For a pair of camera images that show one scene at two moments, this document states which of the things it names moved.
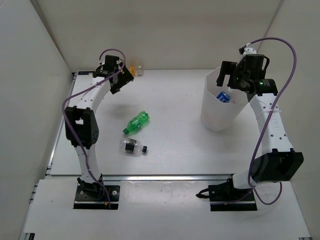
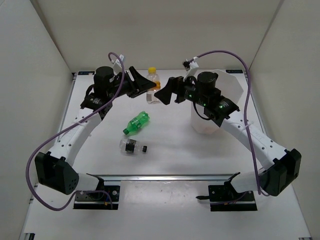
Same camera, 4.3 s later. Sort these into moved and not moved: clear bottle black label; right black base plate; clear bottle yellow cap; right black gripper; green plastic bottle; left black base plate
Moved: right black gripper; clear bottle yellow cap
Not moved: right black base plate; clear bottle black label; green plastic bottle; left black base plate
